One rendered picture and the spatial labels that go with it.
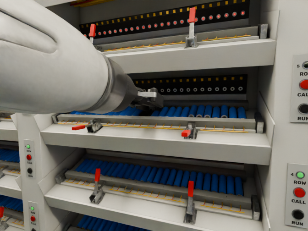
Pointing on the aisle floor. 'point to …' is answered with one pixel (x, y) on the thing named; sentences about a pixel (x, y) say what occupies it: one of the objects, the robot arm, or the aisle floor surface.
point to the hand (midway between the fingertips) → (149, 104)
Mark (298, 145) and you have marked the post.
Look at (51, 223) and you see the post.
